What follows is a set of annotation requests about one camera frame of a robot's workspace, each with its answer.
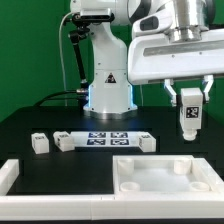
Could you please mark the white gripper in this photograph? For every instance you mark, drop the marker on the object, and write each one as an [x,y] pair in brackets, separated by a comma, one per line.
[154,58]

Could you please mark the white square table top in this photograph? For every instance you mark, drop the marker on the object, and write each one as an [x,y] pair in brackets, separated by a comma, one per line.
[163,174]

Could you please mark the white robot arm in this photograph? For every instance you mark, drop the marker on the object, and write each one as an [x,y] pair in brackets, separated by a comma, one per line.
[110,93]

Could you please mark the white sheet with tags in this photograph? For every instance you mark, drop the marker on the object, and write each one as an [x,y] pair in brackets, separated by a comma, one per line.
[105,139]

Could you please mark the white U-shaped obstacle fence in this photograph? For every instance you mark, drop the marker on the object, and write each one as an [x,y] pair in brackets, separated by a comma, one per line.
[122,205]

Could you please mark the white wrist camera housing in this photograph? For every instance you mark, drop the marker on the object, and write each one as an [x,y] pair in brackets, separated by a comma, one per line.
[152,24]

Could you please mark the grey camera on mount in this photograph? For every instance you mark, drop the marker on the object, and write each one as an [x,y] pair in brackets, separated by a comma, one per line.
[91,13]

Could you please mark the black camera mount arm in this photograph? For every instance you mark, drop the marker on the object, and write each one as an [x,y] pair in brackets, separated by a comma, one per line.
[79,50]

